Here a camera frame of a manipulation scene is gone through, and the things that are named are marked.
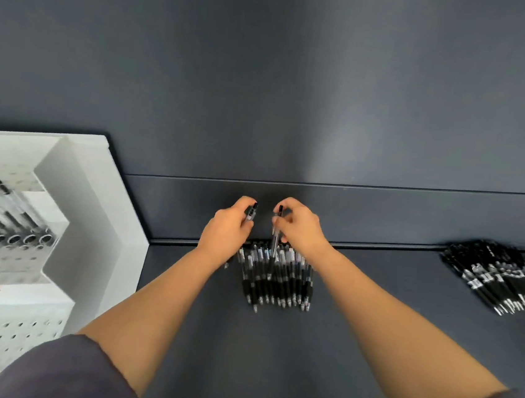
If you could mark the small pile of black pens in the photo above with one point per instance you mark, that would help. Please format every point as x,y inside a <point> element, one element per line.
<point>277,277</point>

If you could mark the person's left hand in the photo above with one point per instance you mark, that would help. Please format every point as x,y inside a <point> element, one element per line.
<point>223,234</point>

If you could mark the person's right thumb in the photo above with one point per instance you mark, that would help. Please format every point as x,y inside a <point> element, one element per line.
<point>279,226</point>

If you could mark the black clear retractable pen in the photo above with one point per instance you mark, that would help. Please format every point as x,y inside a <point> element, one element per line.
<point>275,244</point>
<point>251,212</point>

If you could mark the white perforated plastic crate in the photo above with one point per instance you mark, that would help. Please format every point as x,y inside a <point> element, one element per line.
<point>92,216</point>

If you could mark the large pile of black pens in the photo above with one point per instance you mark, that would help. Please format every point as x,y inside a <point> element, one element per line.
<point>502,278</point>

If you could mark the row of pens in crate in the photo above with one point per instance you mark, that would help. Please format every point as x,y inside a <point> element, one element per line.
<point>11,231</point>

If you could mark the person's left forearm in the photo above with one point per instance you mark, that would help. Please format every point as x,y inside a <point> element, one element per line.
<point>157,307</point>

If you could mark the person's left thumb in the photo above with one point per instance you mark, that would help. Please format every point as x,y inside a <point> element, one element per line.
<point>245,227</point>

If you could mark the person's right forearm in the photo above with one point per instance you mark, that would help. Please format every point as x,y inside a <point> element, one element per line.
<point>397,341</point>

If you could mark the person's right hand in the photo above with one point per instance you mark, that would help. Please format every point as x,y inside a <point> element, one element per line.
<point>303,231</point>

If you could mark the dark grey left sleeve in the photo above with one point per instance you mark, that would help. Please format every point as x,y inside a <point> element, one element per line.
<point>66,372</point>

